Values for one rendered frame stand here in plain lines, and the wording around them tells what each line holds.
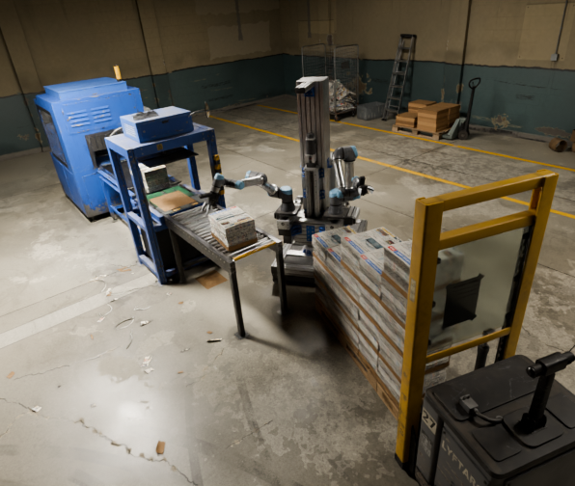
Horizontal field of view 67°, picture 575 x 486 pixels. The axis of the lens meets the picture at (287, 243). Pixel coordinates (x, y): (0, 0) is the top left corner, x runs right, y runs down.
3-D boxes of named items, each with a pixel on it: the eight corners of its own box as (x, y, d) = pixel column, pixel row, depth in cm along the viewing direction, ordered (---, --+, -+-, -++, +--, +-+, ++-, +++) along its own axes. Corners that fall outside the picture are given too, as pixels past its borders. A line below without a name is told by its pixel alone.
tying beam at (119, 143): (215, 138, 461) (214, 128, 457) (129, 159, 413) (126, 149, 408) (186, 128, 510) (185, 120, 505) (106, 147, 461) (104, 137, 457)
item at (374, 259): (402, 244, 315) (402, 242, 315) (427, 261, 292) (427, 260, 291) (357, 256, 304) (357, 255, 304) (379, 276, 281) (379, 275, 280)
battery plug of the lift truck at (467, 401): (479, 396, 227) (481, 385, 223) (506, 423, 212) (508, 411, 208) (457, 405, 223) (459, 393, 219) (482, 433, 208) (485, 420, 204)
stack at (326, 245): (349, 297, 438) (349, 224, 398) (419, 377, 341) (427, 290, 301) (314, 308, 428) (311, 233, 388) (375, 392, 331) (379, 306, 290)
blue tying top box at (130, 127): (194, 130, 456) (191, 111, 446) (140, 143, 425) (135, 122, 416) (176, 123, 488) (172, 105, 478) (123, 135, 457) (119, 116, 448)
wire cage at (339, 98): (358, 116, 1111) (359, 43, 1029) (335, 122, 1069) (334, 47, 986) (326, 110, 1197) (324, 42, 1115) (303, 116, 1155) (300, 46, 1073)
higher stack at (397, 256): (418, 376, 342) (433, 231, 280) (443, 404, 317) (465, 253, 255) (375, 391, 331) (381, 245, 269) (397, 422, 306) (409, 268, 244)
